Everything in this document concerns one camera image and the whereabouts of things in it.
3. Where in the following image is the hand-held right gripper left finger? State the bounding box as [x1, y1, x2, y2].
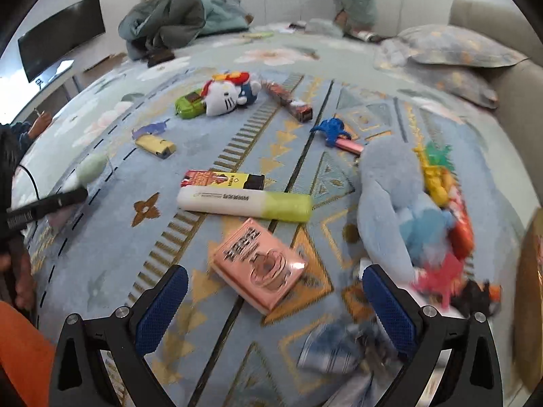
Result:
[50, 264, 189, 407]

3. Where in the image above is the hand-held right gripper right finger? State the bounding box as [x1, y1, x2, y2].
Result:
[362, 264, 503, 407]

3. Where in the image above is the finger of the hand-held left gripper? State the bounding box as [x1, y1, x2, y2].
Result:
[6, 189, 88, 232]

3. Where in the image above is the green round plush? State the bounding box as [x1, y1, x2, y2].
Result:
[75, 153, 110, 186]

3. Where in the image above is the pink box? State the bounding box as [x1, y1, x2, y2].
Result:
[209, 217, 309, 315]

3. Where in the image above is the long clear snack packet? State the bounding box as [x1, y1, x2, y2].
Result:
[260, 78, 315, 123]

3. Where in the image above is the person's left hand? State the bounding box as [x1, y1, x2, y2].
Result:
[0, 231, 37, 311]

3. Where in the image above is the pink toy figure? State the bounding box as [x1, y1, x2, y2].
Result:
[413, 254, 467, 306]

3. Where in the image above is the blue striped cloth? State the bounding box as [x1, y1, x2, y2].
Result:
[297, 320, 385, 376]

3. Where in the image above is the light blue plush toy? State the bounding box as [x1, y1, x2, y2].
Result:
[355, 136, 456, 293]

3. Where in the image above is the orange snack packet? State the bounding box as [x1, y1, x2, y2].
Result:
[445, 178, 475, 259]

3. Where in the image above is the yellow lighter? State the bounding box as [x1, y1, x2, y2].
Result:
[135, 134, 176, 159]

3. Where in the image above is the white and green highlighter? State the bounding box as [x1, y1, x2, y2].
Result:
[176, 187, 313, 223]

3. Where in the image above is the small purple toy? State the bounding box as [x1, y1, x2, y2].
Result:
[132, 121, 167, 138]

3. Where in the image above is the yellow toy figure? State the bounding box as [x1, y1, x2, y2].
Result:
[413, 144, 452, 206]

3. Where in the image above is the orange clothing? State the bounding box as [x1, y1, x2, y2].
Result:
[0, 301, 56, 407]

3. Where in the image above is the small green toy figure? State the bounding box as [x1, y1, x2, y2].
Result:
[424, 142, 456, 166]

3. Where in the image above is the pink stick packet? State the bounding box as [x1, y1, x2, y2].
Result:
[337, 138, 366, 154]

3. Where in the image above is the black monitor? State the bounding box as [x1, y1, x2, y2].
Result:
[18, 0, 106, 83]

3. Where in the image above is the brown furry item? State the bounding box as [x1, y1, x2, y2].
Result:
[146, 49, 175, 67]

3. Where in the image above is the blue toy figure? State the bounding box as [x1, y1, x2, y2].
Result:
[310, 118, 353, 148]

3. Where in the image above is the blue patterned mat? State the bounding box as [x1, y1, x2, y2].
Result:
[25, 65, 531, 407]

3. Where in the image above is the white cat plush red bow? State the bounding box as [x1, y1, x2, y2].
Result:
[200, 72, 263, 117]

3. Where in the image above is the grey-green quilt heap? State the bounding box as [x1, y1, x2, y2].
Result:
[118, 0, 206, 61]

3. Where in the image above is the grey patterned pillow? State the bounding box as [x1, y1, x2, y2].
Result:
[373, 42, 499, 109]
[396, 24, 531, 69]

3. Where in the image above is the beige padded headboard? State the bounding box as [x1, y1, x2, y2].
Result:
[449, 0, 543, 238]

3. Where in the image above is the teal quilt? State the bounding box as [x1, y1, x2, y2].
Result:
[199, 0, 255, 37]

